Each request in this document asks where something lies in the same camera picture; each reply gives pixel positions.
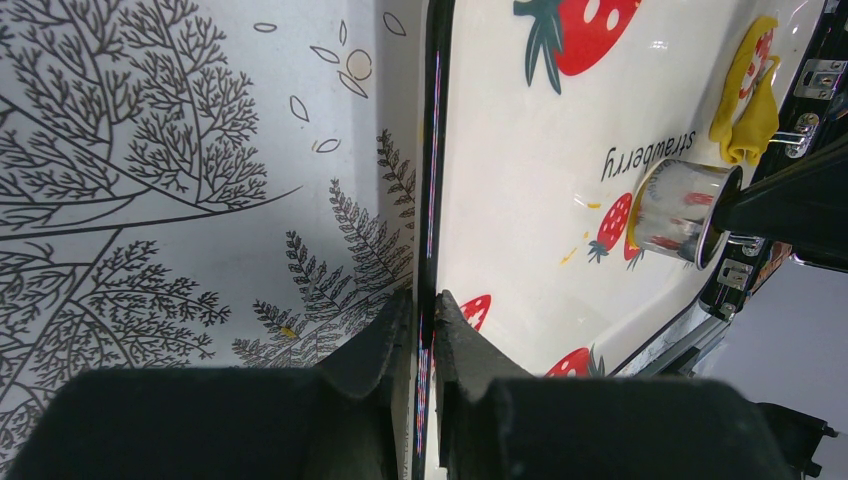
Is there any metal ring cutter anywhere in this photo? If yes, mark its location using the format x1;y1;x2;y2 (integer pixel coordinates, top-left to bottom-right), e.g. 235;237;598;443
635;158;743;270

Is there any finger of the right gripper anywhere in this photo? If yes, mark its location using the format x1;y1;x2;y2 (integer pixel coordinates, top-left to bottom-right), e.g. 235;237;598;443
712;135;847;273

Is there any yellow dough lump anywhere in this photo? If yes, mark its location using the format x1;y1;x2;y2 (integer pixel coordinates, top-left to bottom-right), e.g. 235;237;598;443
626;191;644;249

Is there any floral table mat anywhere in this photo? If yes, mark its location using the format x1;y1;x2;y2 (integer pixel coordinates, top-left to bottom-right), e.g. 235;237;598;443
1;0;426;471

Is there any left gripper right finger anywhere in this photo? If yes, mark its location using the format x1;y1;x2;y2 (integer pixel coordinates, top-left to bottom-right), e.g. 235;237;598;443
434;292;791;479

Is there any yellow dough scrap strip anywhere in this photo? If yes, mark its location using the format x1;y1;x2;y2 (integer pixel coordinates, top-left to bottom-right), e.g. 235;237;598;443
709;16;781;165

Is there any strawberry print tray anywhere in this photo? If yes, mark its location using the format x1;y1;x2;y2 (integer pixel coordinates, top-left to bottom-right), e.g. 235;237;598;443
413;0;833;480

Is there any black foam-lined case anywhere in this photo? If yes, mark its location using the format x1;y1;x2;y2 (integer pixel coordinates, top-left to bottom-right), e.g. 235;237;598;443
699;1;847;321

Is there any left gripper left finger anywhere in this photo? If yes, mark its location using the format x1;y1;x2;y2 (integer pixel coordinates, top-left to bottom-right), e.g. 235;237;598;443
8;291;412;479

